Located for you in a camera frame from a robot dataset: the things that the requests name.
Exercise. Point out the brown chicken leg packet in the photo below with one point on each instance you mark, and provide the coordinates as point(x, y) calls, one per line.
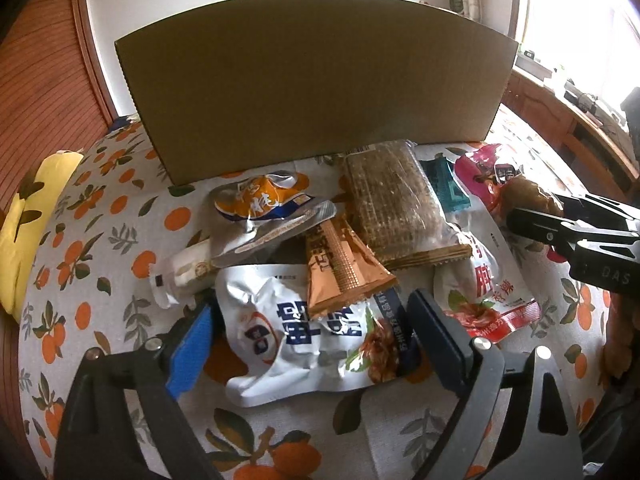
point(525, 192)

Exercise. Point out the wooden cabinet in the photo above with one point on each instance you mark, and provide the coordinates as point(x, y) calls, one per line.
point(550, 110)

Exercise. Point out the green oval wall ornament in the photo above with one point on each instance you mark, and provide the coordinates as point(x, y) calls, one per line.
point(456, 1)

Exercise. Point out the teal snack packet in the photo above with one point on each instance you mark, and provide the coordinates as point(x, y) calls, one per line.
point(447, 187)

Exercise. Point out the yellow pillow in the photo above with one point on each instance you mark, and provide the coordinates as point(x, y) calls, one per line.
point(25, 220)

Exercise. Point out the orange-print bed sheet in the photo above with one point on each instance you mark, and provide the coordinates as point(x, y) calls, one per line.
point(100, 240)

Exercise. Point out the orange and blue snack packet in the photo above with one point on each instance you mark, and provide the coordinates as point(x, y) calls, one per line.
point(250, 205)

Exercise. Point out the orange-brown wafer packet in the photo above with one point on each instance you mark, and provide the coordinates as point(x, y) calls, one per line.
point(340, 265)

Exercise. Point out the wooden wardrobe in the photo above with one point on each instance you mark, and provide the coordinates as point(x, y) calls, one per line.
point(45, 60)

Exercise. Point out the clear wafer biscuit pack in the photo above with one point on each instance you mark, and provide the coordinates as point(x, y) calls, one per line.
point(395, 200)

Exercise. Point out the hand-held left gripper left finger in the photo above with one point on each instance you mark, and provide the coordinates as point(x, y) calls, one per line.
point(190, 355)

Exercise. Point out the long silver snack packet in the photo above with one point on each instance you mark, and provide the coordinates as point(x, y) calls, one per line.
point(190, 267)

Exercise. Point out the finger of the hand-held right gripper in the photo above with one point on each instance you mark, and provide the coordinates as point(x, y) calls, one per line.
point(600, 215)
point(540, 227)

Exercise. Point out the brown cardboard box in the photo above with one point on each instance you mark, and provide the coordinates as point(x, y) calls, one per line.
point(310, 90)

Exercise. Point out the white blue-print snack packet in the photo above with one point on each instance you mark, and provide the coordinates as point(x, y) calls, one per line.
point(280, 360)

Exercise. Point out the pile of small household items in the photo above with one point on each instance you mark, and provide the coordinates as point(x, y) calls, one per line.
point(582, 95)

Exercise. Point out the white red-print snack packet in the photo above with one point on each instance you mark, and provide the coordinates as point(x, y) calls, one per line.
point(480, 280)

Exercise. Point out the pink-red snack packet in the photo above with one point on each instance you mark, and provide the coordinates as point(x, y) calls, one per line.
point(475, 170)

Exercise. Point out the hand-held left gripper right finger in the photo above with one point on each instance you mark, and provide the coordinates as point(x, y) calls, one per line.
point(437, 340)

